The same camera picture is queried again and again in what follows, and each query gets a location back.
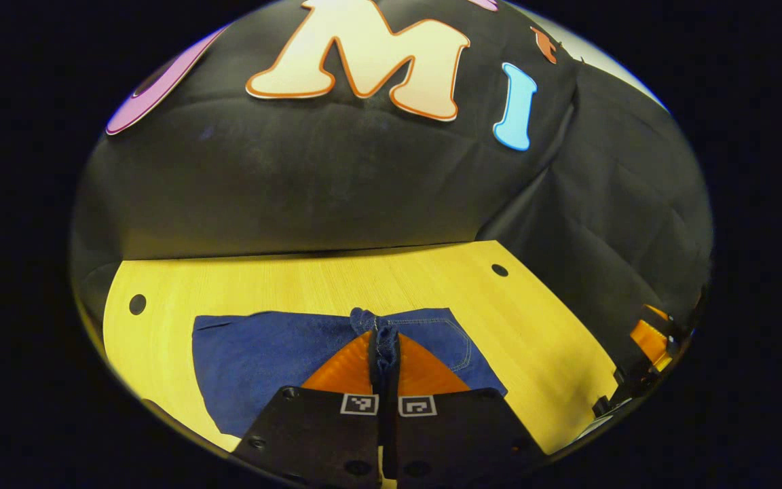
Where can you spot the black backdrop cloth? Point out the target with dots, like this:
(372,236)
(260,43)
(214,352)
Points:
(364,183)

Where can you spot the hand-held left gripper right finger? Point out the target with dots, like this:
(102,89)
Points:
(459,435)

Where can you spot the blue jeans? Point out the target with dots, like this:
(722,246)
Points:
(262,360)

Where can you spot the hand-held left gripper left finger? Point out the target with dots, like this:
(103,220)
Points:
(316,435)

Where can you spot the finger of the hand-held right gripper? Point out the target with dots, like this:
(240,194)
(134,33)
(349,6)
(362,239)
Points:
(652,336)

